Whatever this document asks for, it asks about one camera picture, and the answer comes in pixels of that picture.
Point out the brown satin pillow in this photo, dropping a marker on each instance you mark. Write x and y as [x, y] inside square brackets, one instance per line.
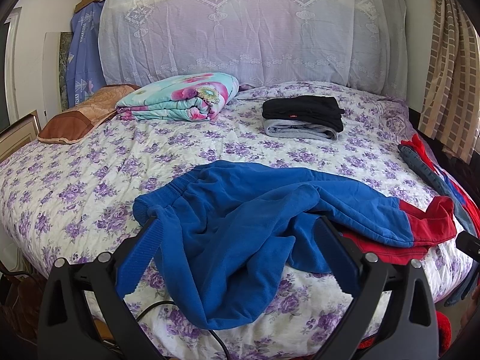
[75, 124]

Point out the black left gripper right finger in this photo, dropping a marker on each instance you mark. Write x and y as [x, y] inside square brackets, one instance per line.
[409, 327]

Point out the red and blue clothes pile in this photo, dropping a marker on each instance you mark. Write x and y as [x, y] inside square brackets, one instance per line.
[415, 156]

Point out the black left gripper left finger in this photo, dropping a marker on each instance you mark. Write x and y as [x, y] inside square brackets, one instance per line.
[66, 327]

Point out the folded black pants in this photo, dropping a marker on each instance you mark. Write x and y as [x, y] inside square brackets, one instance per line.
[316, 110]

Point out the beige checked curtain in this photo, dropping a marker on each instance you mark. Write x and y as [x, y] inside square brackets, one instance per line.
[450, 110]

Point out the blue patterned hanging cloth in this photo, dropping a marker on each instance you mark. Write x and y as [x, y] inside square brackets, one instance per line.
[84, 74]

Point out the blue and red pants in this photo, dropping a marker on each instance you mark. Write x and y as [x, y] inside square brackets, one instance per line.
[227, 231]

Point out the wooden picture frame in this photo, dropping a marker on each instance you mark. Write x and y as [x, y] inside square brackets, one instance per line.
[20, 133]

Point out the folded teal floral blanket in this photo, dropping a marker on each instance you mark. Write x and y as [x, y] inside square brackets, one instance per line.
[194, 98]

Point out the folded grey pants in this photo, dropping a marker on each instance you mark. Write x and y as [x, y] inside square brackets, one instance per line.
[298, 129]

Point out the purple floral bed quilt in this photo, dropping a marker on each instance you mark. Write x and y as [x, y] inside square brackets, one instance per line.
[75, 201]

